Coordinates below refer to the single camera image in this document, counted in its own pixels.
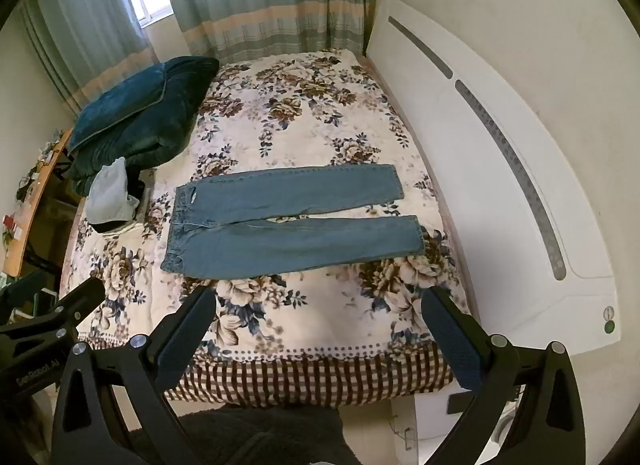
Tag dark teal velvet pillow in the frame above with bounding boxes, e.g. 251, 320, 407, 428
67, 56, 221, 153

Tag light blue cloth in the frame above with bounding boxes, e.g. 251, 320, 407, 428
87, 157, 141, 224

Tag dark grey fleece clothing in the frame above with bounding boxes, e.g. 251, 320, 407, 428
127, 405, 351, 465

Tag wooden desk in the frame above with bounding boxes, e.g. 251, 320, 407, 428
0, 127, 76, 278

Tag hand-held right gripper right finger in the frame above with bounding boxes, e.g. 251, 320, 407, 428
421, 286, 587, 465

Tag white headboard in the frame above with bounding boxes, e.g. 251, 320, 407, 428
365, 0, 616, 358

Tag dark teal folded blanket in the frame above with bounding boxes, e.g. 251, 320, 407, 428
69, 110, 201, 196

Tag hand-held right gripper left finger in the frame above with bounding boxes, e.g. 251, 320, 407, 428
51, 285, 217, 465

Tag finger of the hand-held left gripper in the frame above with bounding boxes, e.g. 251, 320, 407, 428
0, 277, 106, 347

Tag floral bed blanket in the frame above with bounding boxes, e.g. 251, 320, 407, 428
59, 48, 481, 408

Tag blue denim pants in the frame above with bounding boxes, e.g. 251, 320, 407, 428
161, 163, 426, 280

